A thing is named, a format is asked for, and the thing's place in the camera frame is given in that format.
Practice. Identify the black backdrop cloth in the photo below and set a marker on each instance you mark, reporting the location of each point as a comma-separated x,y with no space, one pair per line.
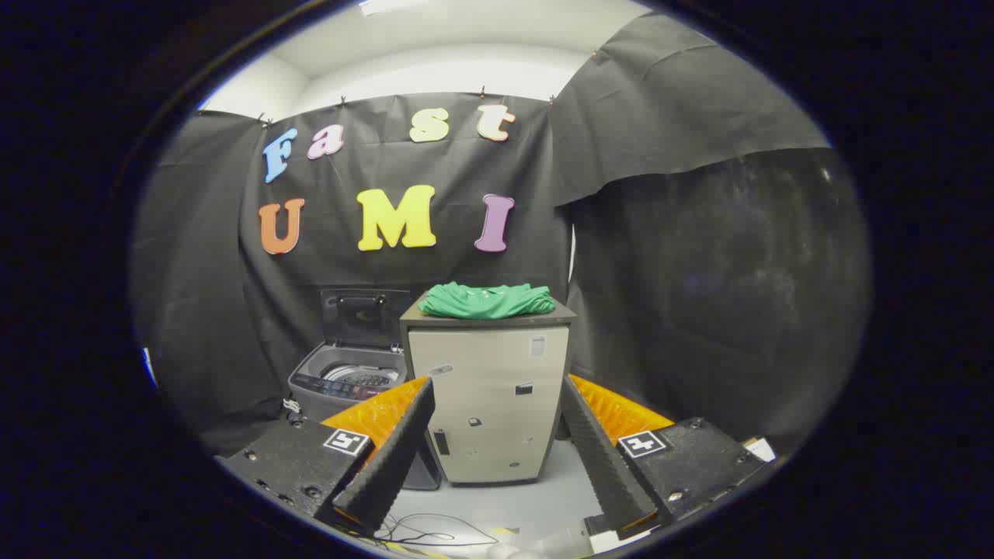
458,167

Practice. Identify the grey washing machine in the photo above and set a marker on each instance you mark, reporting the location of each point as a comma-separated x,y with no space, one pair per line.
342,384

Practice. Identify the dark washing machine lid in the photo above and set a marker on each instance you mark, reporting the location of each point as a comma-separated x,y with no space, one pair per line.
365,318

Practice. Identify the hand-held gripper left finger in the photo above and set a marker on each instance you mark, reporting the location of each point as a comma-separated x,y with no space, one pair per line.
392,458

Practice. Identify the beige cabinet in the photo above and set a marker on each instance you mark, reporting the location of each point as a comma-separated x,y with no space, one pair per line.
489,404

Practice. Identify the green polo shirt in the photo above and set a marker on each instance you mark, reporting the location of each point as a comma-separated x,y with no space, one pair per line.
485,303

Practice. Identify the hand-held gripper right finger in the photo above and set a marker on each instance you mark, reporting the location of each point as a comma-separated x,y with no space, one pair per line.
602,466

